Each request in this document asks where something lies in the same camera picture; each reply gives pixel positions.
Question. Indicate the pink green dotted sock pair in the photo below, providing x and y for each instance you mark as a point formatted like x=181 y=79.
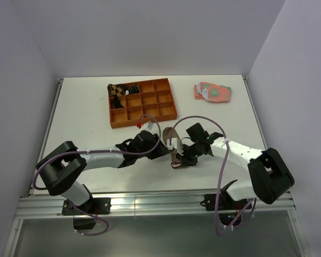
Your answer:
x=212 y=93

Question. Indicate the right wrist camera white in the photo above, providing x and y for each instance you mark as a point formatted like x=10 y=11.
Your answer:
x=174 y=144

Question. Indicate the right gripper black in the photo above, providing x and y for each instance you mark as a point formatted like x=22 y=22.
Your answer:
x=185 y=160

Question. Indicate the black white striped sock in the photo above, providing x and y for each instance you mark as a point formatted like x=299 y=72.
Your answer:
x=134 y=89

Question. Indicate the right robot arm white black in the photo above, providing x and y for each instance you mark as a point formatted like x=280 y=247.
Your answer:
x=267 y=176

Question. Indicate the orange compartment tray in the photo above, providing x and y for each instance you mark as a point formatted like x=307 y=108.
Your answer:
x=155 y=98

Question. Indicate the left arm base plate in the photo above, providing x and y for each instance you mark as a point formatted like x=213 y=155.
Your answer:
x=95 y=206

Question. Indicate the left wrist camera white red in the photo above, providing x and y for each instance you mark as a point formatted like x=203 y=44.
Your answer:
x=147 y=126

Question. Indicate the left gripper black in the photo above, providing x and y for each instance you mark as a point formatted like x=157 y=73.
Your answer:
x=160 y=150

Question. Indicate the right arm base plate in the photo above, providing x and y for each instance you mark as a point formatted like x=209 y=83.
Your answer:
x=226 y=203

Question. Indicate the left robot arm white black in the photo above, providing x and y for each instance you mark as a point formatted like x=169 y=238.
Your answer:
x=60 y=169

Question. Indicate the brown sock striped cuff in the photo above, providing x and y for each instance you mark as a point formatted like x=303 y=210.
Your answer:
x=170 y=132

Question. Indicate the aluminium rail frame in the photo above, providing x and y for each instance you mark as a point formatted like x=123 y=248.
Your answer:
x=122 y=204

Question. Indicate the checkered brown rolled sock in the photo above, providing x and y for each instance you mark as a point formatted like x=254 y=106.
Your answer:
x=116 y=91

